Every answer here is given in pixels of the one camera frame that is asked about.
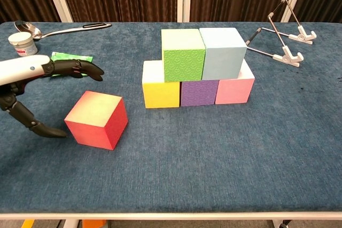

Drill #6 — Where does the purple cube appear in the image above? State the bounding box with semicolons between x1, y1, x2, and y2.
180;79;220;107

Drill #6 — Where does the light blue cube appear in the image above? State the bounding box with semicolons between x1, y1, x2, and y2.
199;27;248;81

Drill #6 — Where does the small white jar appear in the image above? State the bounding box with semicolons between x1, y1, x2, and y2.
7;32;38;58

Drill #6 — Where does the red cube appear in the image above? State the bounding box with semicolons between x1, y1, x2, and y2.
64;90;129;151

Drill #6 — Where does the blue table mat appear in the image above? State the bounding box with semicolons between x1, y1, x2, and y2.
0;21;342;214

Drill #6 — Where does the folding wire stand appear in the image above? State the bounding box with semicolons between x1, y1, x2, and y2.
245;0;317;68

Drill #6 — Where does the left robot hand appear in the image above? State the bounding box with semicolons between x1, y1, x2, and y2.
0;54;105;139

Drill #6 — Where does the pink cube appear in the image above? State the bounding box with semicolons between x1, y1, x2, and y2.
215;59;255;105

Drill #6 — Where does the green foil packet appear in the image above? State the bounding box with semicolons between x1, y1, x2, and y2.
50;51;94;78

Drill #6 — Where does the yellow cube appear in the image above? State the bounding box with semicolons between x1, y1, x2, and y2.
142;60;181;109

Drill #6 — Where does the metal ladle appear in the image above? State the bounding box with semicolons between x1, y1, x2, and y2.
13;20;112;41

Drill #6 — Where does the green cube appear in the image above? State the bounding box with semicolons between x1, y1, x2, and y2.
161;28;207;83

